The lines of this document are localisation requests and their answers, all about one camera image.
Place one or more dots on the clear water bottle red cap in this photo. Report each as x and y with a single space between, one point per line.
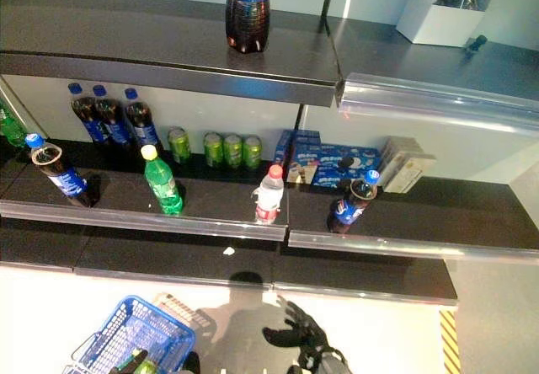
267 199

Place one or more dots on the black upper shelf board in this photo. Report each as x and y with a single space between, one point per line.
421 66
126 33

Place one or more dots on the yellow black hazard tape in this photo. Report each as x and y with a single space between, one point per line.
448 340

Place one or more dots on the small black object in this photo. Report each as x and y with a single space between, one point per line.
476 43

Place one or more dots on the beige carton pack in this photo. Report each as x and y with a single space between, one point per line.
406 165

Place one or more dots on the large blue label cola bottle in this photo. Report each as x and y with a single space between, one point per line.
248 16

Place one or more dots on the blue plastic shopping basket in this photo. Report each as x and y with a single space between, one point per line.
126 336

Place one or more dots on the green soda bottle yellow cap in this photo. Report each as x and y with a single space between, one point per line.
162 184
146 367
10 127

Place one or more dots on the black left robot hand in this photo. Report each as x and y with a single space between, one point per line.
191 363

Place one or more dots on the small white paper scrap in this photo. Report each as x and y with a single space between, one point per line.
228 251

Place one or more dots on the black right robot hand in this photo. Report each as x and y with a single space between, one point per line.
307 336

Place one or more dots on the white cardboard box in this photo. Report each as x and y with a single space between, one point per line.
438 22

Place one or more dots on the black shelf base plinth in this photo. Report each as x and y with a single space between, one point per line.
168 252

